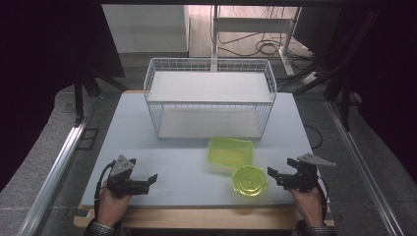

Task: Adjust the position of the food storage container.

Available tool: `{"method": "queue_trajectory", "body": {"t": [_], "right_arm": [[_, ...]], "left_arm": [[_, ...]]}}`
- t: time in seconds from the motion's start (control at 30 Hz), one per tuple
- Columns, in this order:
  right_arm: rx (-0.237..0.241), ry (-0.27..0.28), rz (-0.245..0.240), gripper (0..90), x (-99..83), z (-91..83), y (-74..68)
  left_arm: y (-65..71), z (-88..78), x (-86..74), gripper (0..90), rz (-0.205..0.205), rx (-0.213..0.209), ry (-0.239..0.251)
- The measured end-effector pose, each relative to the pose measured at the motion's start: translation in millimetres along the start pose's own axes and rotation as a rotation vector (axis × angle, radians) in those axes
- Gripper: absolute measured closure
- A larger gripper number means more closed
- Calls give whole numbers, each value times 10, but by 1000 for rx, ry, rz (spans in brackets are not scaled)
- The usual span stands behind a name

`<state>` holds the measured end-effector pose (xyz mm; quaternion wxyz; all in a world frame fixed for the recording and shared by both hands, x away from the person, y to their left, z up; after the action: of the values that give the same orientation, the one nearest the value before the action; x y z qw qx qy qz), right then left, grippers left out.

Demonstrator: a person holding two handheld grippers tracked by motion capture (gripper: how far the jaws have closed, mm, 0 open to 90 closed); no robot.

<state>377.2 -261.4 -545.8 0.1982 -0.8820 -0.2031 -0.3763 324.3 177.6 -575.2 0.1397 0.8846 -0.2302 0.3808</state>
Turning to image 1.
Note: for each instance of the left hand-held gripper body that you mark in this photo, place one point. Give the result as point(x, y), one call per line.
point(119, 183)

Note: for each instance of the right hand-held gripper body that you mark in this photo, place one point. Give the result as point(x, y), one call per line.
point(301, 178)

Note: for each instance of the green round plastic bowl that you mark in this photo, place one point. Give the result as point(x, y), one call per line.
point(250, 182)

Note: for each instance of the green rectangular plastic container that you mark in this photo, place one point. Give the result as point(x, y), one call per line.
point(229, 152)

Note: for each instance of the person's left hand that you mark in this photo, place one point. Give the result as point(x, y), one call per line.
point(109, 208)

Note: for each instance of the person's right hand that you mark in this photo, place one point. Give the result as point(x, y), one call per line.
point(309, 206)

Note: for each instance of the grey table mat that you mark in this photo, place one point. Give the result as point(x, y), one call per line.
point(183, 177)

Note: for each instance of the wooden table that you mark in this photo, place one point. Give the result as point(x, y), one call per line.
point(203, 218)

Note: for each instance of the black metal stand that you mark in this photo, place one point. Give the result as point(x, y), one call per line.
point(344, 82)
point(78, 98)

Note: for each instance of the white cabinet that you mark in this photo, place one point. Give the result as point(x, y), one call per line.
point(147, 29)

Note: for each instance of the aluminium rail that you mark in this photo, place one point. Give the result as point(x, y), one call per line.
point(360, 164)
point(52, 177)

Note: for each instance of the white desk frame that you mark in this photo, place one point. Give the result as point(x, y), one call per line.
point(255, 24)

